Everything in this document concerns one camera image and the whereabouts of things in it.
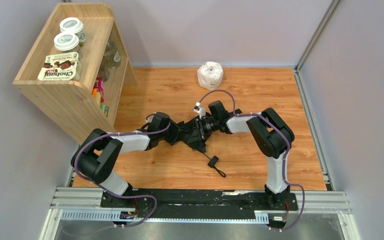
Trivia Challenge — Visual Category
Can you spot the white paper towel roll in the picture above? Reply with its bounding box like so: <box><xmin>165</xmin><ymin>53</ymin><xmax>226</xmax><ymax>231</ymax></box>
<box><xmin>197</xmin><ymin>61</ymin><xmax>224</xmax><ymax>90</ymax></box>

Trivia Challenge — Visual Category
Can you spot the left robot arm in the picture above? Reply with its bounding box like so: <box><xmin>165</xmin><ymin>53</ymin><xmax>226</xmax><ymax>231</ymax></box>
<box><xmin>70</xmin><ymin>112</ymin><xmax>182</xmax><ymax>199</ymax></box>

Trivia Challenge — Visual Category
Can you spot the wooden shelf unit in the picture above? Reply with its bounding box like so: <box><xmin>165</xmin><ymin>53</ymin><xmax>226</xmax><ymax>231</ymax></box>
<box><xmin>12</xmin><ymin>2</ymin><xmax>137</xmax><ymax>143</ymax></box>

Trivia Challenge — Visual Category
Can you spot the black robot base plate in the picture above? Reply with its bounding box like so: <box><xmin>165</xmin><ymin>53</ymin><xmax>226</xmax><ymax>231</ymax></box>
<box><xmin>100</xmin><ymin>188</ymin><xmax>298</xmax><ymax>220</ymax></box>

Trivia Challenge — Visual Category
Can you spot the black folding umbrella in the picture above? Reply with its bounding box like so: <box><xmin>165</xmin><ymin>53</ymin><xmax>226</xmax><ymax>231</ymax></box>
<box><xmin>177</xmin><ymin>107</ymin><xmax>243</xmax><ymax>179</ymax></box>

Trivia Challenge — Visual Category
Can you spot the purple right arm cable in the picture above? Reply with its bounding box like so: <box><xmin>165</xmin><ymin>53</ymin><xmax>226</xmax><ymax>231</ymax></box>
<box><xmin>198</xmin><ymin>89</ymin><xmax>306</xmax><ymax>231</ymax></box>

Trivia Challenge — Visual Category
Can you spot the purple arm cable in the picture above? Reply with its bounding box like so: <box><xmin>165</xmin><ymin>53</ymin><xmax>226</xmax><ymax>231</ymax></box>
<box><xmin>198</xmin><ymin>89</ymin><xmax>306</xmax><ymax>231</ymax></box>
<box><xmin>73</xmin><ymin>113</ymin><xmax>172</xmax><ymax>229</ymax></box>

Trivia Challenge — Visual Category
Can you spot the white lidded cup near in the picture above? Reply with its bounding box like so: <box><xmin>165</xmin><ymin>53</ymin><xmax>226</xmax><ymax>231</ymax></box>
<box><xmin>53</xmin><ymin>32</ymin><xmax>83</xmax><ymax>60</ymax></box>

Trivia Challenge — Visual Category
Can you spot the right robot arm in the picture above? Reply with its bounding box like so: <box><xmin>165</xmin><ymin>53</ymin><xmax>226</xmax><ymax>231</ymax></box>
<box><xmin>183</xmin><ymin>100</ymin><xmax>295</xmax><ymax>208</ymax></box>

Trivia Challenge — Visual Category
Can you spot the corner aluminium post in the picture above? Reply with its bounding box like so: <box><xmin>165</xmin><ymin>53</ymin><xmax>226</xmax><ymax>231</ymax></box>
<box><xmin>294</xmin><ymin>0</ymin><xmax>342</xmax><ymax>73</ymax></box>

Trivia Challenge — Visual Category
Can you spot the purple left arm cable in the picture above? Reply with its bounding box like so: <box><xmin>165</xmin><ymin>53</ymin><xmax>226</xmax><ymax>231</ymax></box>
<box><xmin>73</xmin><ymin>113</ymin><xmax>172</xmax><ymax>229</ymax></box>

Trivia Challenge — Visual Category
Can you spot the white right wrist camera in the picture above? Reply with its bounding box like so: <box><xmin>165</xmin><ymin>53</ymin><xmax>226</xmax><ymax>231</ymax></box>
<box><xmin>193</xmin><ymin>102</ymin><xmax>207</xmax><ymax>119</ymax></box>

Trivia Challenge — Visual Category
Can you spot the white lidded cup far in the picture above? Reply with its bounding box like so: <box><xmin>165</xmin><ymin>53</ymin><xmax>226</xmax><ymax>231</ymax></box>
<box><xmin>59</xmin><ymin>17</ymin><xmax>86</xmax><ymax>47</ymax></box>

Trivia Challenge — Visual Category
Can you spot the Chobani yogurt flip pack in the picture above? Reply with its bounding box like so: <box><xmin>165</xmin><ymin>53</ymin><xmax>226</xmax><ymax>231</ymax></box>
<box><xmin>37</xmin><ymin>52</ymin><xmax>82</xmax><ymax>82</ymax></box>

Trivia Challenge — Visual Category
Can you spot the aluminium frame rail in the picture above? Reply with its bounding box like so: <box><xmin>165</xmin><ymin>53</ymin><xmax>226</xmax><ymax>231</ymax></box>
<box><xmin>39</xmin><ymin>187</ymin><xmax>360</xmax><ymax>240</ymax></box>

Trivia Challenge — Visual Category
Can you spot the white lidded cup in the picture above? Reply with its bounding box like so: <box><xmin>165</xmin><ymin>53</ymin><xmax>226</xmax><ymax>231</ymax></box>
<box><xmin>59</xmin><ymin>17</ymin><xmax>86</xmax><ymax>47</ymax></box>
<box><xmin>53</xmin><ymin>32</ymin><xmax>83</xmax><ymax>60</ymax></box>

